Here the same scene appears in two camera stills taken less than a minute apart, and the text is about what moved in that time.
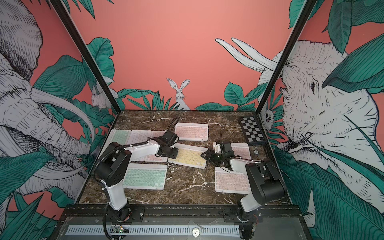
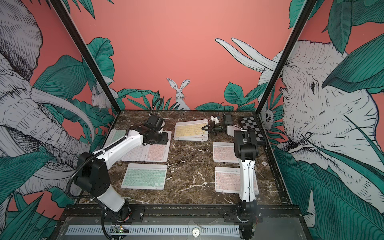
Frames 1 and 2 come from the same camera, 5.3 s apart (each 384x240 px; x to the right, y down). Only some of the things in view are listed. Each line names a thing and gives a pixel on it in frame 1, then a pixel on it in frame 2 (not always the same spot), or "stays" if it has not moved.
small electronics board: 119,229 stays
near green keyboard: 145,176 stays
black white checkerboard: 253,132 stays
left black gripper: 175,156 to 165,139
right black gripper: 210,156 to 213,129
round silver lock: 195,232 stays
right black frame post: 295,37 stays
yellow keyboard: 189,156 to 191,130
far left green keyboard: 121,136 stays
